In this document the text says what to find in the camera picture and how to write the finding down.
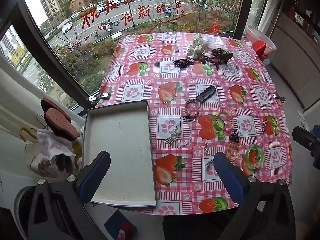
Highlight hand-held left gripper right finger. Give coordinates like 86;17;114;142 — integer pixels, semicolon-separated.
214;151;297;240

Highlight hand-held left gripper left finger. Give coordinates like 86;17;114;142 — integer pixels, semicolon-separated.
27;151;112;240

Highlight yellow hair ties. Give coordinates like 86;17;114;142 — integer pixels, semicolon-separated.
226;142;241;161

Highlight green translucent bangle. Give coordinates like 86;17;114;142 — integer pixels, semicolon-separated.
244;145;265;167

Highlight grey shallow box tray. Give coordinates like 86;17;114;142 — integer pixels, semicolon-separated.
80;100;157;207

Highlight small black claw clip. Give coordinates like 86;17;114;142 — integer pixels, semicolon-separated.
229;129;240;144

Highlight colourful bead bracelet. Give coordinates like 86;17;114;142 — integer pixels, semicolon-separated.
214;109;235;133

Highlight brown braided bracelet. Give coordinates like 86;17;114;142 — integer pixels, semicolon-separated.
185;98;200;119

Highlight blue book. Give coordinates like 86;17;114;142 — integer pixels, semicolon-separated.
104;209;138;240

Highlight metal binder clip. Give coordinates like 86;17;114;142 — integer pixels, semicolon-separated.
89;92;112;103
273;92;287;103

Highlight white cloth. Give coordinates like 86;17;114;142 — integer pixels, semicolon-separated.
37;129;75;160

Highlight pale storage bag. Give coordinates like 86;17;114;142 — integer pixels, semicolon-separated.
24;140;75;178

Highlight brown slipper with ribbed sole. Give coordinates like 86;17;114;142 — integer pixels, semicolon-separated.
44;108;80;141

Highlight beige cabinet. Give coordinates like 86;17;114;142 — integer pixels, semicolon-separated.
271;12;320;110

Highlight pink strawberry print tablecloth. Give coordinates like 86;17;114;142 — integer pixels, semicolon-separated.
96;32;293;217

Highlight black scalloped hair clip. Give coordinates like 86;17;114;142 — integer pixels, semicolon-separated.
196;85;217;102

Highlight red stool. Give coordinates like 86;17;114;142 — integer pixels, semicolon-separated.
252;40;267;55

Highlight white plastic basin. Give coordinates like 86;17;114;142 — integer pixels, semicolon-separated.
246;26;277;55

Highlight dark claw hair clip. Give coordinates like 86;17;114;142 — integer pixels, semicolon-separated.
211;47;234;63

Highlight white polka dot scrunchie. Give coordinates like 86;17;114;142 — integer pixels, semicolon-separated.
185;38;207;59

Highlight white sheer scrunchie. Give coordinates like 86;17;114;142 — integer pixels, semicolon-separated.
200;36;223;49

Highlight clear bead chain with keys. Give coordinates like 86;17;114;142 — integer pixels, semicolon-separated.
164;116;194;148

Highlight yellow umbrella handle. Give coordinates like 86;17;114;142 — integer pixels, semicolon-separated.
20;127;38;140

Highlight brown spiral hair ties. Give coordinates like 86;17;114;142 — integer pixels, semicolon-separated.
200;56;219;65

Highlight black spiral hair tie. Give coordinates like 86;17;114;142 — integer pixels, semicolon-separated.
173;58;195;67

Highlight black window frame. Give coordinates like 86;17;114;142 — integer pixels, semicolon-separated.
0;0;272;117

